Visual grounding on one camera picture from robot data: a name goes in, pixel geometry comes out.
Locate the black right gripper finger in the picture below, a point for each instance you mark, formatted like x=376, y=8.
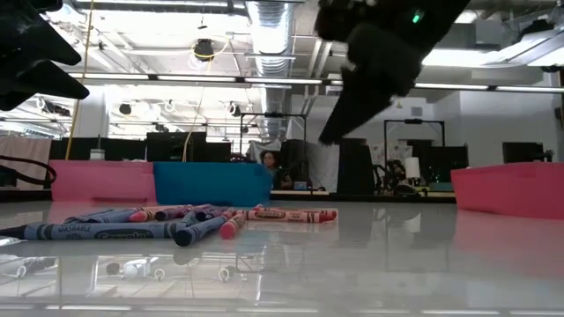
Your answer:
x=352, y=110

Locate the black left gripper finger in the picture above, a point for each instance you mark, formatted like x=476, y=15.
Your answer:
x=35, y=46
x=39, y=86

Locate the purple crayon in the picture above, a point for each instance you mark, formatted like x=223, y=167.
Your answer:
x=211, y=213
x=178, y=211

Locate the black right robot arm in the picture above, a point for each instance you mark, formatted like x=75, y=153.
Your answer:
x=418, y=17

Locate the beige curtain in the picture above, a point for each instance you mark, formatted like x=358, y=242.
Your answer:
x=24, y=147

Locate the white cloth sheet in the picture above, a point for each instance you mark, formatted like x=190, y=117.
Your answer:
x=324, y=167

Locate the white paper roll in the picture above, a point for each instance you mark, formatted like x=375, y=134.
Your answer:
x=412, y=167

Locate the white cup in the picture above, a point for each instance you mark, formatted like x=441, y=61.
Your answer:
x=97, y=154

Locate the person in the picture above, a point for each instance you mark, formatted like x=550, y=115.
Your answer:
x=271, y=165

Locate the black chair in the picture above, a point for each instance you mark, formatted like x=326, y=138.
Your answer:
x=8, y=179

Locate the black partition panel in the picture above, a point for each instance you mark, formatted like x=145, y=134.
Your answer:
x=123, y=149

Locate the black cabinet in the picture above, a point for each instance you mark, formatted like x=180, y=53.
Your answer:
x=445, y=163

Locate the large pink plastic bin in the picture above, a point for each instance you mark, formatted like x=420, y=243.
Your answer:
x=101, y=182

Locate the red crayon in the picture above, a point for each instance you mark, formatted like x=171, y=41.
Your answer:
x=143, y=214
x=286, y=216
x=231, y=226

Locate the long ceiling light strip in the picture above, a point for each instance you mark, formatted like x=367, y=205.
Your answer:
x=198, y=78

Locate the blue plastic bin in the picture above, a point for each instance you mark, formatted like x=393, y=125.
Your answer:
x=211, y=185

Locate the small red plastic bin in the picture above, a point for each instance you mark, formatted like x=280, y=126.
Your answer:
x=506, y=189

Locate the black rig frame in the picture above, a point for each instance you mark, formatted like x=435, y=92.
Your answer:
x=273, y=115
x=414, y=120

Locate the silver ventilation duct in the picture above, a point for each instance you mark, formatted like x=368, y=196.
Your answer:
x=269, y=44

